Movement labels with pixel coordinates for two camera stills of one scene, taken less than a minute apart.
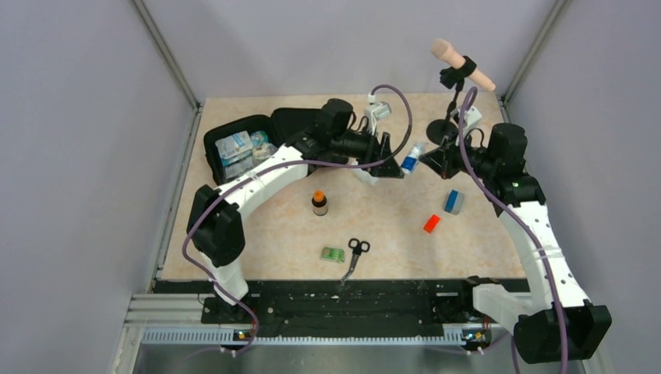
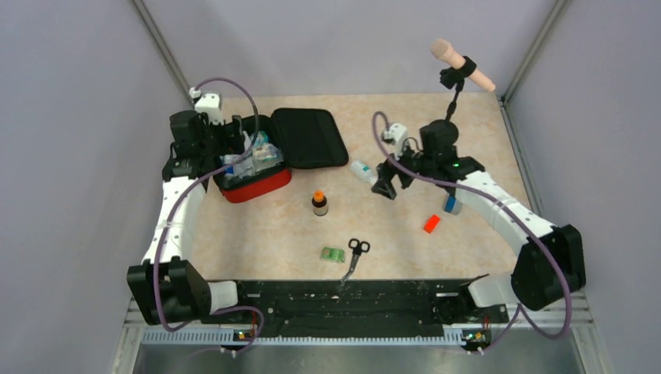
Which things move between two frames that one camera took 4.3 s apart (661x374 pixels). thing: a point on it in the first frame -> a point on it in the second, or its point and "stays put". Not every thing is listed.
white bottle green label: [365, 174] stays put
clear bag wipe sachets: [263, 151] stays put
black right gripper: [443, 163] -> [387, 171]
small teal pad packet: [259, 137] stays put
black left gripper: [389, 168] -> [231, 143]
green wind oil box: [333, 254] stays put
